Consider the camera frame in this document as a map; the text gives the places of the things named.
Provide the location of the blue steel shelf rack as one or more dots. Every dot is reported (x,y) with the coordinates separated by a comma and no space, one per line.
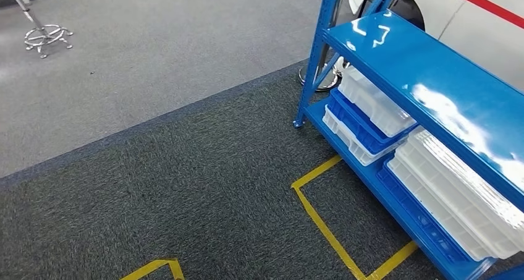
(409,57)

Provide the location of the chrome stanchion post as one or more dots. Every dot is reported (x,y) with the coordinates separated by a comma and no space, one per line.
(325,83)

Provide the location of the yellow floor tape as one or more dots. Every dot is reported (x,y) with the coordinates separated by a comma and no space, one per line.
(323,225)
(157,266)

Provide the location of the white car red stripe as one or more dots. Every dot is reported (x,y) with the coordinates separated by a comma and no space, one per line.
(470,28)

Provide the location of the chrome chair base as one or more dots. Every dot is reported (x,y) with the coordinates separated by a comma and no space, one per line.
(45,36)

